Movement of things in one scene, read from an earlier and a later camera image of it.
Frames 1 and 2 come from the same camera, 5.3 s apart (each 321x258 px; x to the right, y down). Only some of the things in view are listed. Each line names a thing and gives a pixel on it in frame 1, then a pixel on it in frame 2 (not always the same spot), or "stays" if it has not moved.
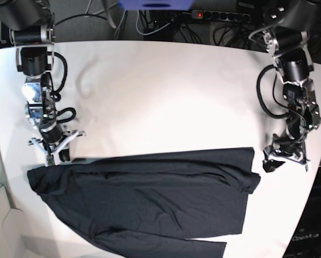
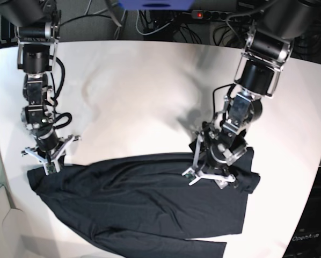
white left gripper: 270,165 -> 243,181
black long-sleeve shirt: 153,205 stays
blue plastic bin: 156,5 stays
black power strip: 220,15 stays
